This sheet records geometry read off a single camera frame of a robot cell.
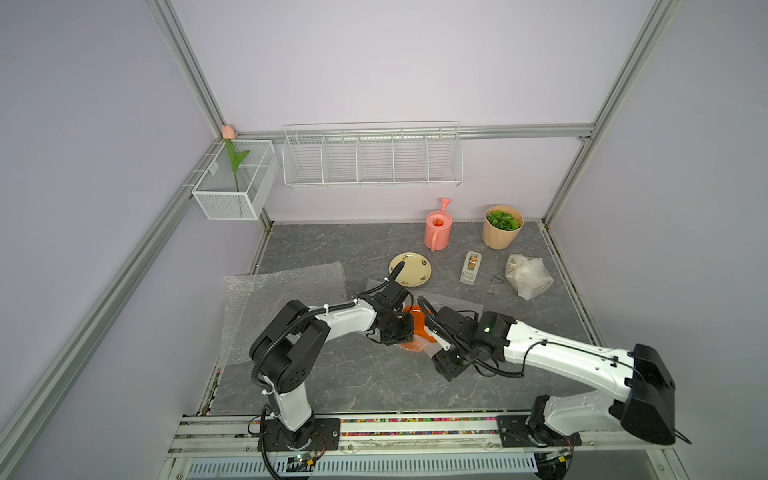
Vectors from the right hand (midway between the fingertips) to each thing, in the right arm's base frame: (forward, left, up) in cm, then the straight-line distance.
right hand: (444, 359), depth 77 cm
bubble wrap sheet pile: (+23, +61, -10) cm, 66 cm away
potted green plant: (+44, -24, +3) cm, 51 cm away
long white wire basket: (+59, +20, +22) cm, 66 cm away
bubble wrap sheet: (+7, +5, -4) cm, 10 cm away
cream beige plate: (+34, +5, -8) cm, 36 cm away
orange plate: (+7, +6, +3) cm, 10 cm away
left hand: (+8, +7, -7) cm, 12 cm away
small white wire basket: (+34, +52, +27) cm, 67 cm away
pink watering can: (+48, -3, +1) cm, 48 cm away
